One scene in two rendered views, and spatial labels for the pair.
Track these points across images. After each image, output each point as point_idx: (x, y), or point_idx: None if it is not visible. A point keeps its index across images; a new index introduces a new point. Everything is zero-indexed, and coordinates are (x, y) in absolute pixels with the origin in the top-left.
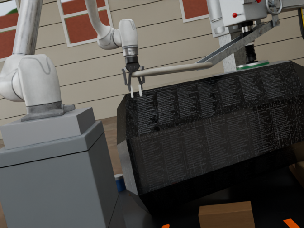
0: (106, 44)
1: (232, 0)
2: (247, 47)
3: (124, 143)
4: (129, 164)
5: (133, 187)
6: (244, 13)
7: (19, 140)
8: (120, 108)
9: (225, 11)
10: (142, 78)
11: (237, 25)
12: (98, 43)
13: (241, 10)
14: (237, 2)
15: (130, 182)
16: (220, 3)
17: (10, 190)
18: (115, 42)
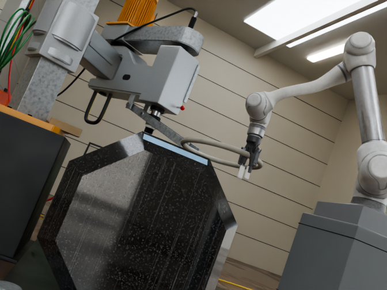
0: (266, 113)
1: (178, 90)
2: (152, 131)
3: (234, 229)
4: (224, 256)
5: (213, 286)
6: (179, 109)
7: None
8: (209, 177)
9: (167, 92)
10: (241, 160)
11: (150, 103)
12: (264, 105)
13: (179, 105)
14: (181, 96)
15: (214, 279)
16: (167, 81)
17: None
18: (265, 117)
